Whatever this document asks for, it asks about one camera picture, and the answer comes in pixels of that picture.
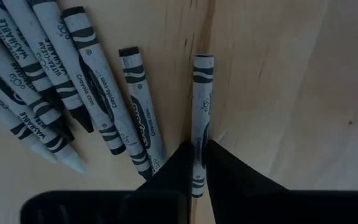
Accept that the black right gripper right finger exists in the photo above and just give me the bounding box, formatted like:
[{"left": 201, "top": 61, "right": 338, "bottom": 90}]
[{"left": 206, "top": 139, "right": 358, "bottom": 224}]

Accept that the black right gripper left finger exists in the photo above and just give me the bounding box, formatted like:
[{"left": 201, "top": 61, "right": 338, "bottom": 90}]
[{"left": 20, "top": 141, "right": 195, "bottom": 224}]

